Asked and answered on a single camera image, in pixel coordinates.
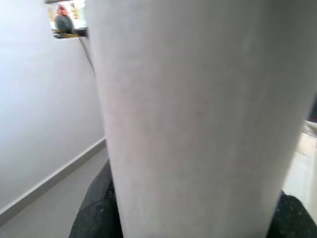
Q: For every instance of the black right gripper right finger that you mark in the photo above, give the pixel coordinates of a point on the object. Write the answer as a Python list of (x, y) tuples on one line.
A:
[(292, 218)]

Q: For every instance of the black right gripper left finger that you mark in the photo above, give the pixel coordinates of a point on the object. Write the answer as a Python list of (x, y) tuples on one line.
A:
[(94, 215)]

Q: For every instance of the white plastic table leg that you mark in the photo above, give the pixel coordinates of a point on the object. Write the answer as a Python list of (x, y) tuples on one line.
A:
[(198, 111)]

